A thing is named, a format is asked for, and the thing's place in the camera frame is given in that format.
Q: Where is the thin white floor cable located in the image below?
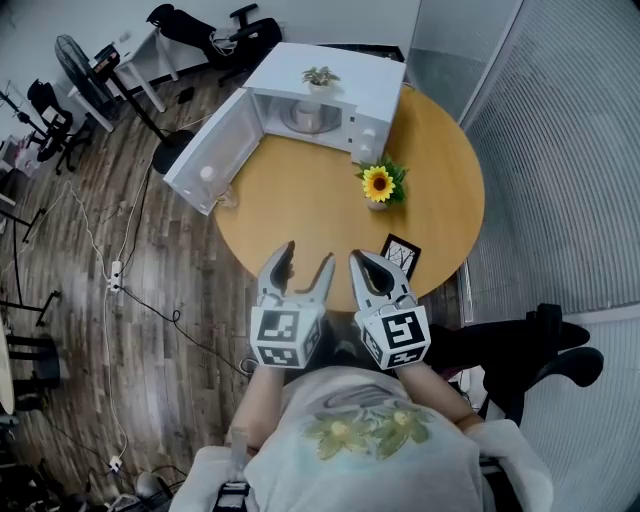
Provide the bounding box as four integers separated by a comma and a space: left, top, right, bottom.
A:
0, 179, 114, 281

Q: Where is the white microwave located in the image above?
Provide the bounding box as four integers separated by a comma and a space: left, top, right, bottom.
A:
162, 41, 407, 217

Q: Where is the white extension cable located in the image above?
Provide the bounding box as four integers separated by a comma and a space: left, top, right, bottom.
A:
102, 289, 130, 459

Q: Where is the potted artificial sunflower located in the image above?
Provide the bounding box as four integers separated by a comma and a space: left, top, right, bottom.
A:
353, 155, 410, 212

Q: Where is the person's right forearm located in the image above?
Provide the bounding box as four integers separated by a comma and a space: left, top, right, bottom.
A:
394, 362, 484, 429

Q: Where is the small potted green plant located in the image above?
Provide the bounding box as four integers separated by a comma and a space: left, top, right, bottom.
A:
301, 65, 342, 96

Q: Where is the white floral print shirt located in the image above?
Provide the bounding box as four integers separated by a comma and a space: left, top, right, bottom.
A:
167, 366, 554, 512

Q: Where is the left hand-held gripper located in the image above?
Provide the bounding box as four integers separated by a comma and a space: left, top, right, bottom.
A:
249, 240, 337, 370

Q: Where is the black floor cable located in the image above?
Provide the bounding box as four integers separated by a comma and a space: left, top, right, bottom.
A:
121, 287, 254, 374

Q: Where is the black picture frame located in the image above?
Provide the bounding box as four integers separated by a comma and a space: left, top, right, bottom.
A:
379, 232, 423, 281

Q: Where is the person's left forearm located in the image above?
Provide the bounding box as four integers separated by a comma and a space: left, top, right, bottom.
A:
227, 364, 294, 451

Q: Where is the white desk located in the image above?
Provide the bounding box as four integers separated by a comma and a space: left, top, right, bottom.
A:
67, 27, 179, 134

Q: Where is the black reclined office chair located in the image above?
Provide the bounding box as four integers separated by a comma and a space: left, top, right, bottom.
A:
146, 3, 284, 86

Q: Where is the black standing fan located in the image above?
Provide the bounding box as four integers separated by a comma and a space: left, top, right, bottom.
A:
54, 33, 196, 175

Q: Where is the black wheeled office chair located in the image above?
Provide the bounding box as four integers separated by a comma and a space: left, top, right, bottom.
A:
24, 78, 94, 176

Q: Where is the white round side table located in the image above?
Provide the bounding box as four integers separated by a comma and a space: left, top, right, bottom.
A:
0, 324, 16, 416

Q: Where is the white cup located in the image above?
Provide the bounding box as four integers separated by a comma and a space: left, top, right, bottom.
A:
291, 97, 321, 130

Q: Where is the black metal floor stand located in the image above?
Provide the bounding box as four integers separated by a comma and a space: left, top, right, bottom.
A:
0, 207, 62, 327

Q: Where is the black armrest office chair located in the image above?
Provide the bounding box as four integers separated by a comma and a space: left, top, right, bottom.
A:
429, 302, 606, 426

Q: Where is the clear bottle with white cap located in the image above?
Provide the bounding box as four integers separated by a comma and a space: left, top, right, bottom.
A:
199, 165, 240, 209

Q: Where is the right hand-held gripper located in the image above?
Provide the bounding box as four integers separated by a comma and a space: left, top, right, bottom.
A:
348, 249, 433, 372

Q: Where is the black stool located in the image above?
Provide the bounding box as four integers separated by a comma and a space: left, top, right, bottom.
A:
4, 334, 61, 396

